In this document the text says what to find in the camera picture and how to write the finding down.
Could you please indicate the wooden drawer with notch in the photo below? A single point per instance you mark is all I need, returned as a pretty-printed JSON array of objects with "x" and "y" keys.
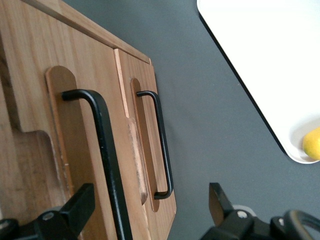
[
  {"x": 82, "y": 62},
  {"x": 140, "y": 70}
]

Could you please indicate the yellow lemon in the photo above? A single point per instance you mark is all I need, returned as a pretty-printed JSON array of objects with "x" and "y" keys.
[{"x": 313, "y": 145}]

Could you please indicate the wooden drawer cabinet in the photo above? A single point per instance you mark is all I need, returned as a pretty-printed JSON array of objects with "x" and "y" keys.
[{"x": 100, "y": 32}]

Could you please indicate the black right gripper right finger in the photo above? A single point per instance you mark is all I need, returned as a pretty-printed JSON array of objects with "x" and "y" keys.
[{"x": 225, "y": 220}]

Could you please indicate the beige plastic tray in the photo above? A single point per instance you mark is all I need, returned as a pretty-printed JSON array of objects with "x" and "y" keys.
[{"x": 275, "y": 50}]

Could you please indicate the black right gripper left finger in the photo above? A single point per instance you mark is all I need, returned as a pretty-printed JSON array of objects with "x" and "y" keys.
[{"x": 67, "y": 215}]

